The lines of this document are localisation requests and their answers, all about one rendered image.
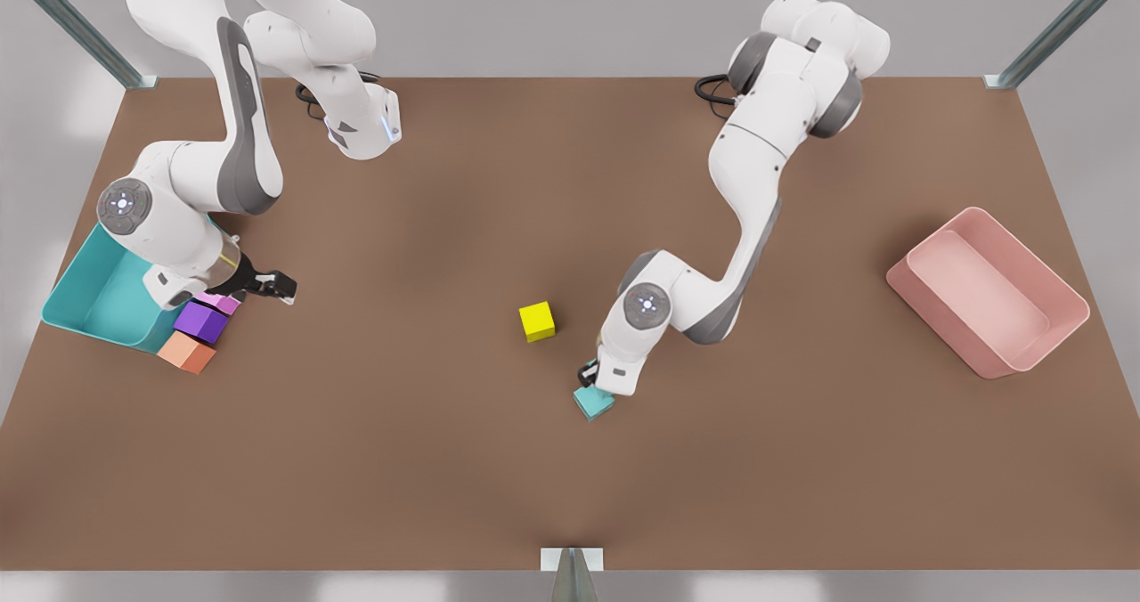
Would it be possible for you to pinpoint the teal blue cube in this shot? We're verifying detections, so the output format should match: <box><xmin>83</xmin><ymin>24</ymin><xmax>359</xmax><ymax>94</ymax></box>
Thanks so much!
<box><xmin>573</xmin><ymin>386</ymin><xmax>617</xmax><ymax>422</ymax></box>

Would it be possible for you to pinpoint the purple cube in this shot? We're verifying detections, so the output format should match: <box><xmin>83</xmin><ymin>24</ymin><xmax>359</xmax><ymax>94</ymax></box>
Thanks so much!
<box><xmin>173</xmin><ymin>300</ymin><xmax>230</xmax><ymax>346</ymax></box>

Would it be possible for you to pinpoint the yellow cube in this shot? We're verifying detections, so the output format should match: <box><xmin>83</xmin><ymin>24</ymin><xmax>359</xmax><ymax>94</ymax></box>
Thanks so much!
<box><xmin>519</xmin><ymin>301</ymin><xmax>557</xmax><ymax>344</ymax></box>

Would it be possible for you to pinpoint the orange cube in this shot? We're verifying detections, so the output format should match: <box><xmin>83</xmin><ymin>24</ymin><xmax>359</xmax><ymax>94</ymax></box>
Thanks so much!
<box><xmin>158</xmin><ymin>330</ymin><xmax>218</xmax><ymax>376</ymax></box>

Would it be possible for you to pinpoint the teal plastic bin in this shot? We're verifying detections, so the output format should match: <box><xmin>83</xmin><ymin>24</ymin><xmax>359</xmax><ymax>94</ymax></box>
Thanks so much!
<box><xmin>41</xmin><ymin>214</ymin><xmax>243</xmax><ymax>354</ymax></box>

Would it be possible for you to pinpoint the pink plastic bin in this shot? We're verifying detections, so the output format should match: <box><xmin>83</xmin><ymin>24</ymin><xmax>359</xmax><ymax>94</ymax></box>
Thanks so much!
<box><xmin>886</xmin><ymin>207</ymin><xmax>1092</xmax><ymax>380</ymax></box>

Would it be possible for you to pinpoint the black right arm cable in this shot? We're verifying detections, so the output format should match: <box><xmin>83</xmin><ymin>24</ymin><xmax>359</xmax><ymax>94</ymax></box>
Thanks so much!
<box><xmin>295</xmin><ymin>71</ymin><xmax>384</xmax><ymax>123</ymax></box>

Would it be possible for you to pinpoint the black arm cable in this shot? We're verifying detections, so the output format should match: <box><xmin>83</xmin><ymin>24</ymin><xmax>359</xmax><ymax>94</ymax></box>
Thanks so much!
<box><xmin>295</xmin><ymin>71</ymin><xmax>384</xmax><ymax>123</ymax></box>
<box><xmin>694</xmin><ymin>74</ymin><xmax>742</xmax><ymax>110</ymax></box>

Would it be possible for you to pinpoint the silver frame post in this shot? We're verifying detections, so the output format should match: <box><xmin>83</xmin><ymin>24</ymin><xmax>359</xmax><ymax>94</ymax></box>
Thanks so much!
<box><xmin>0</xmin><ymin>0</ymin><xmax>158</xmax><ymax>90</ymax></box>
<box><xmin>541</xmin><ymin>547</ymin><xmax>605</xmax><ymax>602</ymax></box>
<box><xmin>983</xmin><ymin>0</ymin><xmax>1140</xmax><ymax>90</ymax></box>

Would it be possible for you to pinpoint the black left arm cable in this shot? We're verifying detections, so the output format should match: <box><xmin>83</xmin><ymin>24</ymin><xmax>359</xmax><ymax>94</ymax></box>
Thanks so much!
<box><xmin>694</xmin><ymin>74</ymin><xmax>742</xmax><ymax>110</ymax></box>

